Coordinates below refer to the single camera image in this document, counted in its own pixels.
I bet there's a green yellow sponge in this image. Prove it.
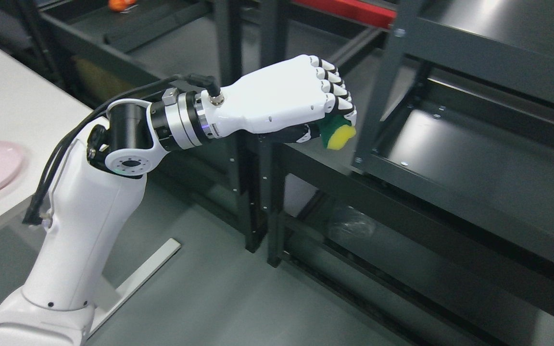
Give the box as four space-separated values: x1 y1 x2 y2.
316 114 356 150

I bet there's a white robotic left hand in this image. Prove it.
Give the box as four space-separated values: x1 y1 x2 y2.
200 54 357 144

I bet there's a grey metal shelf cart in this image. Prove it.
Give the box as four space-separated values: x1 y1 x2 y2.
353 0 554 263

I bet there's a clear plastic bag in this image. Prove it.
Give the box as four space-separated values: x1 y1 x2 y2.
327 205 378 239

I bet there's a black metal shelving rack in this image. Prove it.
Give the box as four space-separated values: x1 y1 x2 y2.
34 0 554 346

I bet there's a white table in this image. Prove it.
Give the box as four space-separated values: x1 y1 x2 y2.
0 29 181 337

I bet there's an orange toy carrot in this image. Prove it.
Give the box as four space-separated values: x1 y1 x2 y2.
107 0 137 13

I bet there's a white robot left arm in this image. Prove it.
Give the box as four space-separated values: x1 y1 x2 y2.
0 87 225 346

